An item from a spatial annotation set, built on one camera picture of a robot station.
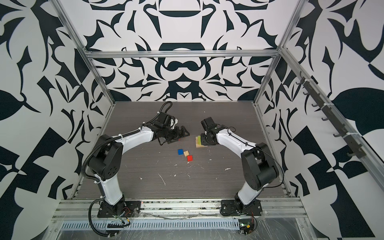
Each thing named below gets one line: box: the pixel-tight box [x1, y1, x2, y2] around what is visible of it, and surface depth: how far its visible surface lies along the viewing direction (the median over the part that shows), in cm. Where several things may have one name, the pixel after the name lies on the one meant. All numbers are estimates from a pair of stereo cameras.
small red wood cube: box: [187, 155, 194, 162], surface depth 93 cm
